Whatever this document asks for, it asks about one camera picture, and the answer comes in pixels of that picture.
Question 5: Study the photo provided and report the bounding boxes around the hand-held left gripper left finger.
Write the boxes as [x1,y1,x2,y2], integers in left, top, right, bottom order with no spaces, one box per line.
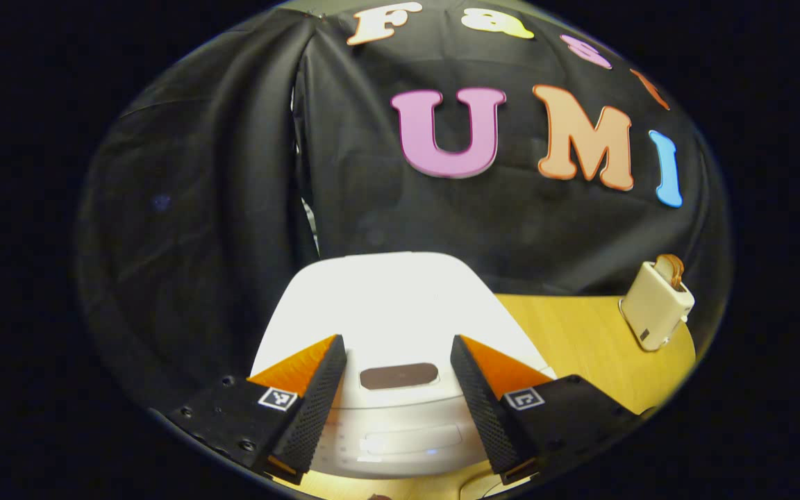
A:
[166,334,349,485]

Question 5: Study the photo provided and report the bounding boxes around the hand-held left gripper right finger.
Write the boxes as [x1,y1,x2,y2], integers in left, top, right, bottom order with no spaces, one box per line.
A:
[449,334,644,486]

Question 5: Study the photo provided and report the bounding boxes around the white rice cooker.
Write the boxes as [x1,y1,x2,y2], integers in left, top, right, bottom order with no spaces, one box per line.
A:
[249,251,557,480]

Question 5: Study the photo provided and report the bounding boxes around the white toaster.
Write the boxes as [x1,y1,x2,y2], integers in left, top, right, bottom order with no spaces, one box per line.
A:
[619,260,696,352]

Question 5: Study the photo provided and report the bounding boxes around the brown bread slice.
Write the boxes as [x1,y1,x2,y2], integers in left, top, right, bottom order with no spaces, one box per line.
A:
[653,254,685,291]

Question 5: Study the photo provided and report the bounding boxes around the black backdrop cloth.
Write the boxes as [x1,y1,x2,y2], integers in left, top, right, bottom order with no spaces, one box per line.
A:
[75,0,733,417]

